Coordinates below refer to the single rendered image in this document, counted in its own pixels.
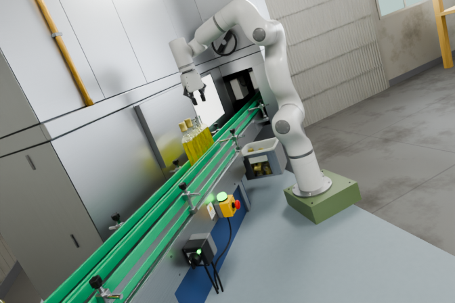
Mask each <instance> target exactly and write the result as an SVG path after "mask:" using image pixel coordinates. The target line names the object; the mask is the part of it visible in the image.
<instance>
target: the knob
mask: <svg viewBox="0 0 455 303"><path fill-rule="evenodd" d="M201 260H202V259H201V257H200V255H199V254H197V253H194V252H193V253H191V254H190V255H189V258H188V262H189V264H190V265H191V267H192V269H195V268H196V267H197V266H198V265H199V264H200V262H201Z"/></svg>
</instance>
